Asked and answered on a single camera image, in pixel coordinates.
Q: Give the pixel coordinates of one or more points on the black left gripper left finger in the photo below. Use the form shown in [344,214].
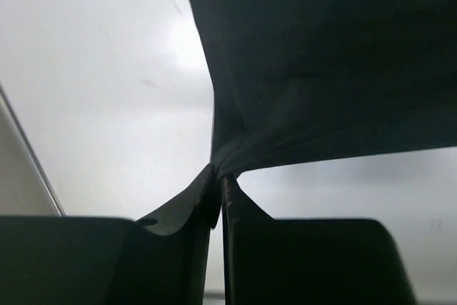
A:
[158,259]

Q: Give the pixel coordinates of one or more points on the dark navy shorts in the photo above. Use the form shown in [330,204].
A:
[298,81]

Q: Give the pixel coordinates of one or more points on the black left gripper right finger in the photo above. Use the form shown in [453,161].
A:
[307,261]

